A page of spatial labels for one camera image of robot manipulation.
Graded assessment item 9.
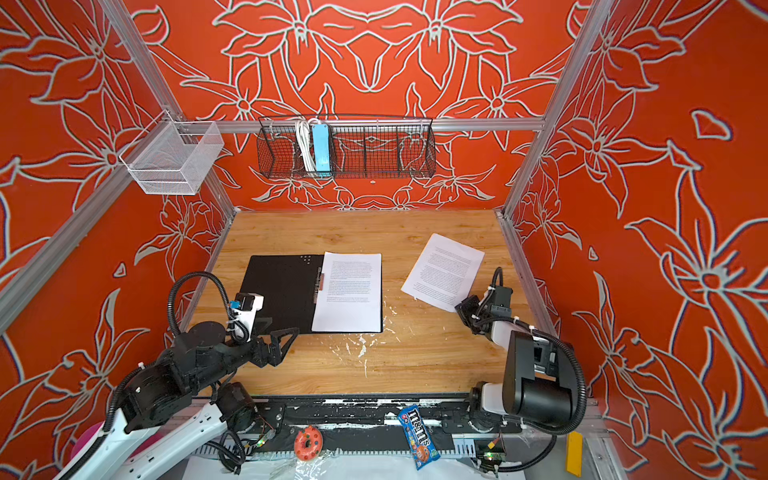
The white cable in basket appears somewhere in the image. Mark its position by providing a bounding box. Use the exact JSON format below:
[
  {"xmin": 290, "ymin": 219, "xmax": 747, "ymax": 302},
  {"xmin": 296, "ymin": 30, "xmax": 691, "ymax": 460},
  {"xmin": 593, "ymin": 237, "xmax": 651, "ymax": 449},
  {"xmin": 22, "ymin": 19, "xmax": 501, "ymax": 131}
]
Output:
[{"xmin": 294, "ymin": 119, "xmax": 319, "ymax": 175}]

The red donut toy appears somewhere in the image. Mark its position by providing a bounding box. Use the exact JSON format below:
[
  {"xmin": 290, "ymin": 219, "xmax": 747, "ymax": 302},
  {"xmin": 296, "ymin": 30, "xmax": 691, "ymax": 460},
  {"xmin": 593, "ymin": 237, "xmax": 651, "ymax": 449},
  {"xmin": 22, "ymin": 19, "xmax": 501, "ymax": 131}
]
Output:
[{"xmin": 293, "ymin": 426, "xmax": 323, "ymax": 462}]

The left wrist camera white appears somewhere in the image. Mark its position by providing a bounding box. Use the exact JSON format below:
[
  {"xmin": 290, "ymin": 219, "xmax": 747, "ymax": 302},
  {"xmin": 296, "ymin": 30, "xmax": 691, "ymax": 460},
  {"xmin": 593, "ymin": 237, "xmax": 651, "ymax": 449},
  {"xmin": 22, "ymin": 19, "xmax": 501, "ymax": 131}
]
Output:
[{"xmin": 227, "ymin": 292, "xmax": 264, "ymax": 343}]

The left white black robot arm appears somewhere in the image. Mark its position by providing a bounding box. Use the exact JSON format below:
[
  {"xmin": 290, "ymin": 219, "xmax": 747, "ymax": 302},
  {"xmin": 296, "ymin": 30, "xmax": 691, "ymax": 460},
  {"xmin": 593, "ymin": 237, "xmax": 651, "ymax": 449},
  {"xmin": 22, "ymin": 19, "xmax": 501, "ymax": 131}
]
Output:
[{"xmin": 57, "ymin": 271, "xmax": 300, "ymax": 479}]

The clear plastic bin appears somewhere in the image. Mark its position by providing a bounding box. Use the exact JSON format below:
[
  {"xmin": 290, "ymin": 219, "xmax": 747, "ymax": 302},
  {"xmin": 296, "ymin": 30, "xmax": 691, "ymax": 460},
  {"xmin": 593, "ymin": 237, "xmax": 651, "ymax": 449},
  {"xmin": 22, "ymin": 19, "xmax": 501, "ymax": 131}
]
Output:
[{"xmin": 120, "ymin": 121, "xmax": 224, "ymax": 196}]

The blue white box in basket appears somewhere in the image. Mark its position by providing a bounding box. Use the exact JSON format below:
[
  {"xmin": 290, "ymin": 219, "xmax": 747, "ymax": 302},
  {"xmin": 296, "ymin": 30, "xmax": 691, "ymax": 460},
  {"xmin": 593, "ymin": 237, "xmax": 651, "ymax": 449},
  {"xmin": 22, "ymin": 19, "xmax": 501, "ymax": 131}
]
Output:
[{"xmin": 312, "ymin": 123, "xmax": 331, "ymax": 177}]

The blue folder black inside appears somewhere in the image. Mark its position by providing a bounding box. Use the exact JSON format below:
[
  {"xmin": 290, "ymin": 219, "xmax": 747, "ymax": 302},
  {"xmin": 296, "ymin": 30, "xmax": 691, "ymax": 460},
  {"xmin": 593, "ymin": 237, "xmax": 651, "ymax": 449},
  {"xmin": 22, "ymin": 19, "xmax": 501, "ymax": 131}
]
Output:
[{"xmin": 240, "ymin": 254, "xmax": 341, "ymax": 334}]

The yellow block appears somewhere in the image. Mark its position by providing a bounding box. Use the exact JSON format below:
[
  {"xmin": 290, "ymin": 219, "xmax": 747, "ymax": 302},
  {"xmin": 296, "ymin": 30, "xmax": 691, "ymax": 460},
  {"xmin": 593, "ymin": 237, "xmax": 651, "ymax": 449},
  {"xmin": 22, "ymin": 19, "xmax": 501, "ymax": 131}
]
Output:
[{"xmin": 565, "ymin": 431, "xmax": 584, "ymax": 478}]

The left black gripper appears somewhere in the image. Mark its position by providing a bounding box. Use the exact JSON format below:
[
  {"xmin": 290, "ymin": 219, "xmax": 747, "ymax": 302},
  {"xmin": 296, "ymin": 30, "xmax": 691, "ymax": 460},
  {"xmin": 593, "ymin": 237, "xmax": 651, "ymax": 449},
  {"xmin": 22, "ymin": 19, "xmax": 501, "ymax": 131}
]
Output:
[{"xmin": 198, "ymin": 312, "xmax": 302, "ymax": 390}]

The blue m&m's candy bag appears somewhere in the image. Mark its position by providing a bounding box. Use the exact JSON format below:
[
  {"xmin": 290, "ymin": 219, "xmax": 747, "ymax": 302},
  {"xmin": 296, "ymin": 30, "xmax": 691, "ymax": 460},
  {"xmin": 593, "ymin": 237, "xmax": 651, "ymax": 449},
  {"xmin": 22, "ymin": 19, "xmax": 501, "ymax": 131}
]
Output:
[{"xmin": 397, "ymin": 405, "xmax": 441, "ymax": 470}]

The small circuit board with wires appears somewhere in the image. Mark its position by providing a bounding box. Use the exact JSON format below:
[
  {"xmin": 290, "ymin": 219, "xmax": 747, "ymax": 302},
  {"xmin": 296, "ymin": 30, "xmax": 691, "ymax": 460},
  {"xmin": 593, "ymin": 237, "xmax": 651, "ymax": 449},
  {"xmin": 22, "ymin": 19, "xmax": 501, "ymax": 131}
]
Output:
[{"xmin": 476, "ymin": 435, "xmax": 506, "ymax": 475}]

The pink plastic goblet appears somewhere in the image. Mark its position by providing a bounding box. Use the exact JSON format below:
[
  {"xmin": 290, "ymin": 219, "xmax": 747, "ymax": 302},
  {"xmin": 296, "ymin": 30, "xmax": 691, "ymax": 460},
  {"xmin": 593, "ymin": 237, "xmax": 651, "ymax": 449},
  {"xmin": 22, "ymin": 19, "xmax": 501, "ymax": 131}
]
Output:
[{"xmin": 66, "ymin": 413, "xmax": 159, "ymax": 478}]

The black wire basket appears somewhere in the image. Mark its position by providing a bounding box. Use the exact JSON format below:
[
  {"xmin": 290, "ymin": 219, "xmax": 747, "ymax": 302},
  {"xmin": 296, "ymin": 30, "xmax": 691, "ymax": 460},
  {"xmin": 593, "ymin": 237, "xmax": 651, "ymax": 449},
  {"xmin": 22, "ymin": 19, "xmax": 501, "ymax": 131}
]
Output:
[{"xmin": 256, "ymin": 114, "xmax": 437, "ymax": 180}]

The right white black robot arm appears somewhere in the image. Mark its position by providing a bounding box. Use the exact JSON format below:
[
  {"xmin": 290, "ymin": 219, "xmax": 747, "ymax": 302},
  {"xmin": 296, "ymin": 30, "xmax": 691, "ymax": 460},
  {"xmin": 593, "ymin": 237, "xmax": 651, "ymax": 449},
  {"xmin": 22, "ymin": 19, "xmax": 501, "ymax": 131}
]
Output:
[{"xmin": 455, "ymin": 267, "xmax": 588, "ymax": 475}]

